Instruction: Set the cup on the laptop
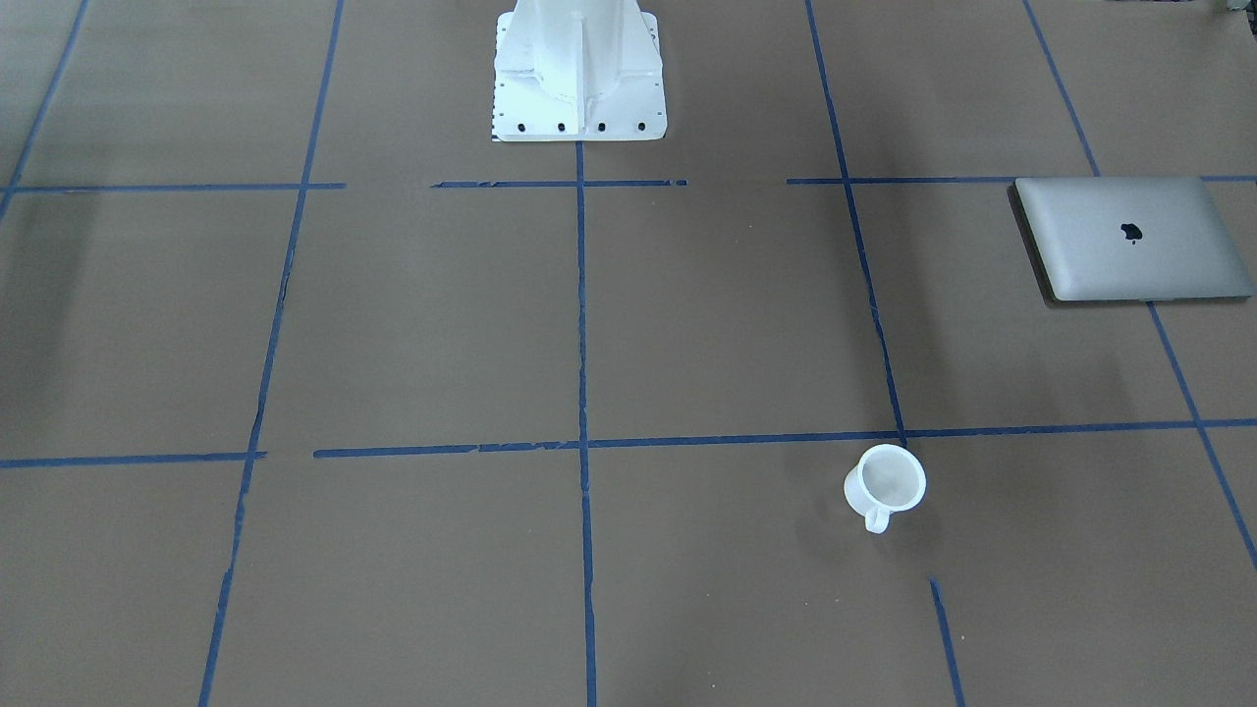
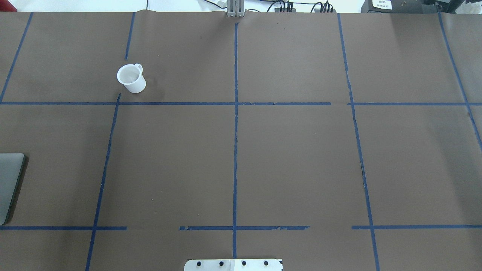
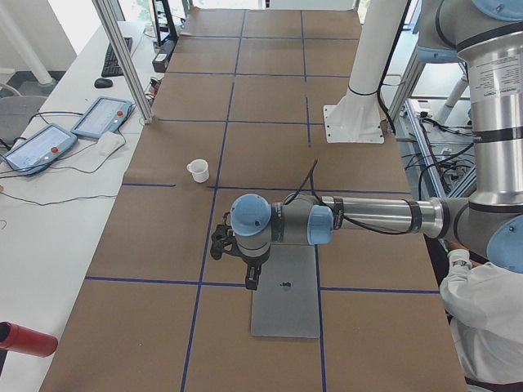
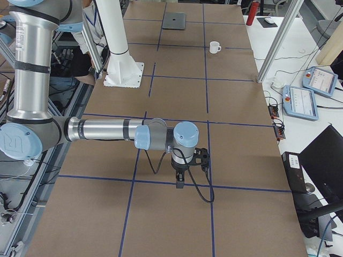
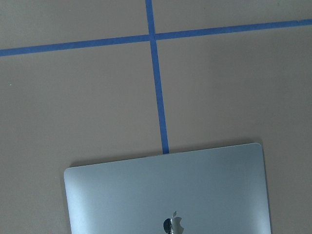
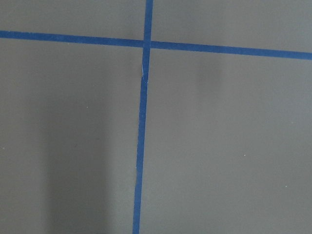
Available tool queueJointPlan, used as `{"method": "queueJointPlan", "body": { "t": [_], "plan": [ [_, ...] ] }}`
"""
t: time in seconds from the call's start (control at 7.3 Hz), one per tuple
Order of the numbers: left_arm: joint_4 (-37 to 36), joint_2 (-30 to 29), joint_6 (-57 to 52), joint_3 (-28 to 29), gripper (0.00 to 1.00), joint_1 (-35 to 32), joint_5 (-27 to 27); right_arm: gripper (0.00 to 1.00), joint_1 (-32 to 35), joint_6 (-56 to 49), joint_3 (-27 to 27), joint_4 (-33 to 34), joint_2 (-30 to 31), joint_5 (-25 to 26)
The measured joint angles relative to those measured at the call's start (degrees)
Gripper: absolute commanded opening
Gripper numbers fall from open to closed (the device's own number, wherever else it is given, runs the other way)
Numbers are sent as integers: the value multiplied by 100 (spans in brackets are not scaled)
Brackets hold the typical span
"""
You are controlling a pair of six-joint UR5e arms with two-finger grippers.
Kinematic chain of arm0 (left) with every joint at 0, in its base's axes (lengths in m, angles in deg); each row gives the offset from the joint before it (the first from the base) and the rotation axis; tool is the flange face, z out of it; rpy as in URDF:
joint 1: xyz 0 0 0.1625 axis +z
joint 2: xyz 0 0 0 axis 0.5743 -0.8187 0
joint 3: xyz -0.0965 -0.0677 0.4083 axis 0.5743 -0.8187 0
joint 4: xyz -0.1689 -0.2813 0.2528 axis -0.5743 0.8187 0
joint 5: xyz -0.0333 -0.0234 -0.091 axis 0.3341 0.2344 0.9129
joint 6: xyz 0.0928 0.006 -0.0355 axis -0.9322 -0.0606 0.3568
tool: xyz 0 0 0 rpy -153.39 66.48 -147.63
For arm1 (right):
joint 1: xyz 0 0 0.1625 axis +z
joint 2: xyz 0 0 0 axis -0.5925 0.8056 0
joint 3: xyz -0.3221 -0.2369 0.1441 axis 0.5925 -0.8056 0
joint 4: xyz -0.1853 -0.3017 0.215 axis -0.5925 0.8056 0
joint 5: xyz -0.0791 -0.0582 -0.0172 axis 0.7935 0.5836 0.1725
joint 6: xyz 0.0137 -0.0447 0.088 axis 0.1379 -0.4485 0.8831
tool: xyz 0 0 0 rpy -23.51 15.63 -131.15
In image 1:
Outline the white ceramic mug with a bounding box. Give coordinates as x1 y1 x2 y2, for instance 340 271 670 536
843 444 928 533

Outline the silver closed laptop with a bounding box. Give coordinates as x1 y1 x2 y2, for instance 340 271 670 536
1011 176 1254 303

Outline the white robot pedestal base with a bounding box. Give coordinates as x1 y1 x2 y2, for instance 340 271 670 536
491 1 667 142

